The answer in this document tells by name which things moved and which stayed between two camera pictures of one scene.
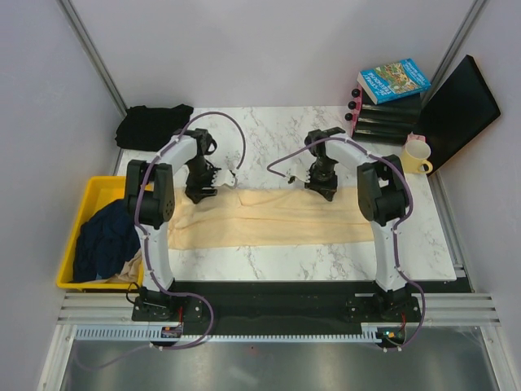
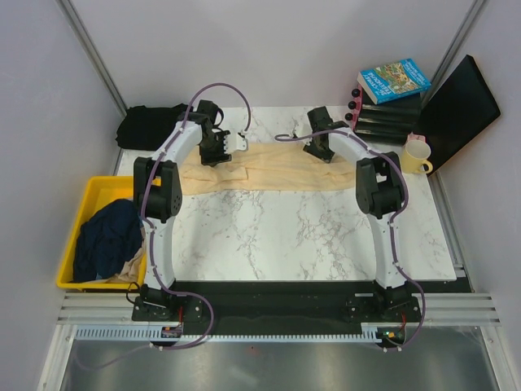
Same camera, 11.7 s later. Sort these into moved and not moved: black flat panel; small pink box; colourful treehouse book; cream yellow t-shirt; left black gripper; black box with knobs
Moved: cream yellow t-shirt; left black gripper
Not moved: black box with knobs; small pink box; black flat panel; colourful treehouse book
